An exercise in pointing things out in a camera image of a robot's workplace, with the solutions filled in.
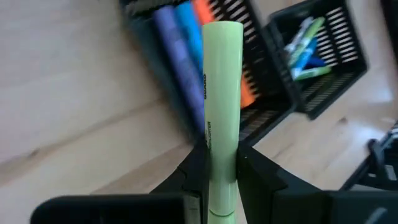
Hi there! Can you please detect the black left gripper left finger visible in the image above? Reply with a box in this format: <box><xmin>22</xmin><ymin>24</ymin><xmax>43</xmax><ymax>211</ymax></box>
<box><xmin>30</xmin><ymin>138</ymin><xmax>211</xmax><ymax>224</ymax></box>

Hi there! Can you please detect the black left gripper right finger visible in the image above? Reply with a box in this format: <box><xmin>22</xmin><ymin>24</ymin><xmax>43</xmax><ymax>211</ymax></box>
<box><xmin>236</xmin><ymin>145</ymin><xmax>398</xmax><ymax>224</ymax></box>

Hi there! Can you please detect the light green highlighter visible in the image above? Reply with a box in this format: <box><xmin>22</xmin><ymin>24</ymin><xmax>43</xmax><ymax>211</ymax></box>
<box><xmin>201</xmin><ymin>21</ymin><xmax>244</xmax><ymax>224</ymax></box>

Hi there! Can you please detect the purple highlighter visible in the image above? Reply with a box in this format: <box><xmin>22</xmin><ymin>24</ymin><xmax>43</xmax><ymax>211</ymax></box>
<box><xmin>151</xmin><ymin>5</ymin><xmax>206</xmax><ymax>133</ymax></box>

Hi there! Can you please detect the blue dry-erase marker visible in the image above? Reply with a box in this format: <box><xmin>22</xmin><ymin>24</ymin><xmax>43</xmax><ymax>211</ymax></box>
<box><xmin>306</xmin><ymin>56</ymin><xmax>326</xmax><ymax>68</ymax></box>
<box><xmin>291</xmin><ymin>36</ymin><xmax>318</xmax><ymax>79</ymax></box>

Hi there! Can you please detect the black dry-erase marker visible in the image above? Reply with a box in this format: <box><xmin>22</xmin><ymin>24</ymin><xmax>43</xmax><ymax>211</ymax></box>
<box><xmin>284</xmin><ymin>17</ymin><xmax>313</xmax><ymax>54</ymax></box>

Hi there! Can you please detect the blue highlighter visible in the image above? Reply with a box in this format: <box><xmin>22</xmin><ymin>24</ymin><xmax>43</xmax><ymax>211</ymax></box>
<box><xmin>174</xmin><ymin>1</ymin><xmax>205</xmax><ymax>74</ymax></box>

